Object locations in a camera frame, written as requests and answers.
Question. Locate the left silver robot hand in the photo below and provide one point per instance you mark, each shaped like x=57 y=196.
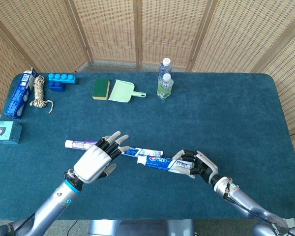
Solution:
x=91 y=164

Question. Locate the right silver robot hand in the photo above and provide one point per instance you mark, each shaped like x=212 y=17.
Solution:
x=206 y=168

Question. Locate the blue toothpaste tube red logo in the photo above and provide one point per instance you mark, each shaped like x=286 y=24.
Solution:
x=159 y=162

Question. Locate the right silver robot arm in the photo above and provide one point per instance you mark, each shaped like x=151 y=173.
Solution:
x=245 y=201

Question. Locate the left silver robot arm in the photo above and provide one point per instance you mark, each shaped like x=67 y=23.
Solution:
x=54 y=206

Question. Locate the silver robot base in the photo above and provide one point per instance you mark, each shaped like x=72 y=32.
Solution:
x=137 y=228

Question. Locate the purple white toothpaste tube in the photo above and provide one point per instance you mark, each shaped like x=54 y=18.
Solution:
x=78 y=144

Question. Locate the blue white toothpaste tube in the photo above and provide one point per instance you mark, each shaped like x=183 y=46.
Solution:
x=147 y=152

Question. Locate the green label water bottle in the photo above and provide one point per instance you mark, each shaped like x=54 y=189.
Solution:
x=164 y=91

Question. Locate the long blue toothpaste box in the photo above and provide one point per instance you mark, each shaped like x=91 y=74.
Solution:
x=18 y=98

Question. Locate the tall clear water bottle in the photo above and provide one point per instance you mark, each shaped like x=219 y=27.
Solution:
x=166 y=67

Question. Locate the teal table mat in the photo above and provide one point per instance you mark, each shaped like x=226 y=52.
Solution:
x=186 y=118

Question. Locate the green yellow sponge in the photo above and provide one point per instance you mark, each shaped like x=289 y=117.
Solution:
x=100 y=87

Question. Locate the light green dustpan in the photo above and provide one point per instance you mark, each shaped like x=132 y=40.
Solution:
x=120 y=91

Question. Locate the blue building block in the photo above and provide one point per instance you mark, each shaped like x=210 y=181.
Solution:
x=61 y=78

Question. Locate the teal cube product box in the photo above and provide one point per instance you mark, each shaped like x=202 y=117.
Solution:
x=5 y=131

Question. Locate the bamboo folding screen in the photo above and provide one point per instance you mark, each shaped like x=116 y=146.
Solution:
x=108 y=29

